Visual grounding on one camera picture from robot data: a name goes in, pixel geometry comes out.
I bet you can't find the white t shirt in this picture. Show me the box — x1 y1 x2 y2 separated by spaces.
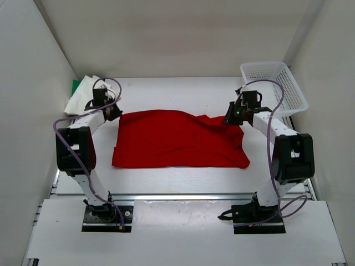
64 75 99 115

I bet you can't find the green polo t shirt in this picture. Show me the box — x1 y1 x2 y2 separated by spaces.
71 80 81 96

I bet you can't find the red t shirt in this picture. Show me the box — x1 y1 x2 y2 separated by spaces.
111 110 250 169

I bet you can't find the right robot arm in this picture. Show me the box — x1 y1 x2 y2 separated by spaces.
222 89 315 222

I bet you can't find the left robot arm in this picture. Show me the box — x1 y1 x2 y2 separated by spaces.
53 86 123 222

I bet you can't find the white plastic mesh basket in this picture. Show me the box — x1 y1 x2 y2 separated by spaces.
240 62 308 117

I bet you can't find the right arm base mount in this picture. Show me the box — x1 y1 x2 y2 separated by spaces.
218 196 286 234

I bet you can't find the aluminium front rail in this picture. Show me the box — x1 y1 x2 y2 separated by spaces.
49 192 312 201

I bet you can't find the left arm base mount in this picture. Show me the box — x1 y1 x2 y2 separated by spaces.
82 199 134 233

